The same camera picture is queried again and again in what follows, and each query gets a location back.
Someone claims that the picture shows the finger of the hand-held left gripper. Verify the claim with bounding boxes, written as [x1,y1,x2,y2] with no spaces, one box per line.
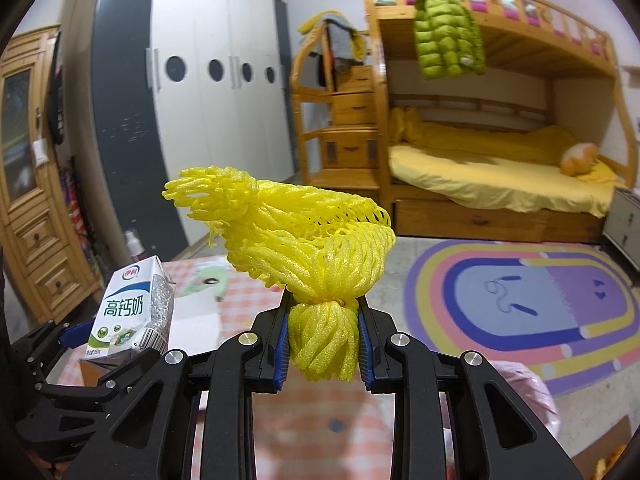
[35,347,166,414]
[10,320,96,387]

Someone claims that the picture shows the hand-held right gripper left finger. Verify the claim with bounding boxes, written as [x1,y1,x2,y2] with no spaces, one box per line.
[62,289,293,480]

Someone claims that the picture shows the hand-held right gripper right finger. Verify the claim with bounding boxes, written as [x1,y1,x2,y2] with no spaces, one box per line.
[356,297,586,480]

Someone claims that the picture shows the white milk carton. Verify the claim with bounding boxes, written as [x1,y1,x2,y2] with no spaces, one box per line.
[82,255,176,362]

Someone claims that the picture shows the yellow foam fruit net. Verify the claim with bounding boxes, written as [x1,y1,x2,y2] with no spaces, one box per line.
[162,165,397,385]

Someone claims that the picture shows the pink-lined trash bin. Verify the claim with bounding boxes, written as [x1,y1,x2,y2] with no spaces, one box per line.
[497,364,562,463]

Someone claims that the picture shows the green white medicine box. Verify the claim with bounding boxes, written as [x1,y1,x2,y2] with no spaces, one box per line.
[179,264,242,303]

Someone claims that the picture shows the white spray bottle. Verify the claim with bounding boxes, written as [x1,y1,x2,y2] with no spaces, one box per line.
[123,228,146,262]

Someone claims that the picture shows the wooden glass-door cabinet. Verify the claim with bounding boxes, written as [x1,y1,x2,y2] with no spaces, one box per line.
[0,27,104,327]

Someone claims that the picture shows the rainbow oval rug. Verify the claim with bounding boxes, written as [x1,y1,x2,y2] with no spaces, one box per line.
[403,239,640,397]

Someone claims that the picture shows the yellow bedding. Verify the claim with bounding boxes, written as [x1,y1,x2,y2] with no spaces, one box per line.
[387,107,622,219]

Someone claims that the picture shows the wooden stair drawers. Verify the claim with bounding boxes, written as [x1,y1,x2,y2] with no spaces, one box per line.
[290,24,397,197]

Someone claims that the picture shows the black hanging bag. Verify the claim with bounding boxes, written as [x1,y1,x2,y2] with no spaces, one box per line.
[47,32,67,144]

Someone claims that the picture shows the white grey wardrobe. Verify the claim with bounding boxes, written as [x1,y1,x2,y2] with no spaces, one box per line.
[64,0,297,262]

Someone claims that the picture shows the grey nightstand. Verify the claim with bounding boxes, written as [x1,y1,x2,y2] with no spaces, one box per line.
[602,187,640,262]

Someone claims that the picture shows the orange plush toy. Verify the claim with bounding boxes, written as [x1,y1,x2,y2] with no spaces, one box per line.
[559,142,601,177]

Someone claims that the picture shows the yellow grey clothes pile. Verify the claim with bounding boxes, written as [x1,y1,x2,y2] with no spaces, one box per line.
[297,8,369,74]

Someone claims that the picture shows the green puffer jacket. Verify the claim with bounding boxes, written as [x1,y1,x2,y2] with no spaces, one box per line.
[412,0,487,81]

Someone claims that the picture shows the wooden bunk bed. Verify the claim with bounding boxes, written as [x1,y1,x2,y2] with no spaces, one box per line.
[357,0,640,247]

